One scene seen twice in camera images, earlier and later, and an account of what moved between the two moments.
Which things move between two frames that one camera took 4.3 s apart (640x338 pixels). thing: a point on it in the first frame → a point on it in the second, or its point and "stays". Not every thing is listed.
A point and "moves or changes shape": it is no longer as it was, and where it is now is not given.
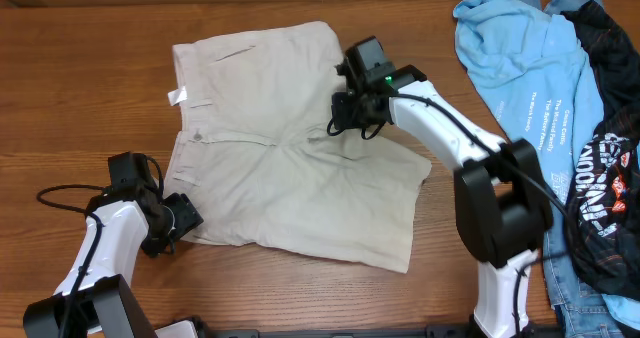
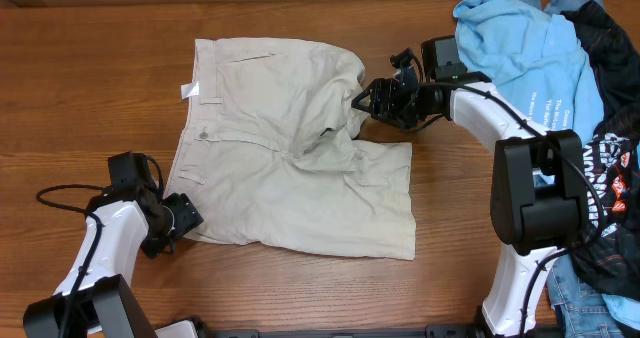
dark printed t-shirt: [602, 222] stays
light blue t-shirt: [538, 75] stays
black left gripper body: [184, 215] stays
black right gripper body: [352, 114] → [404, 107]
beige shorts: [254, 144] moves or changes shape
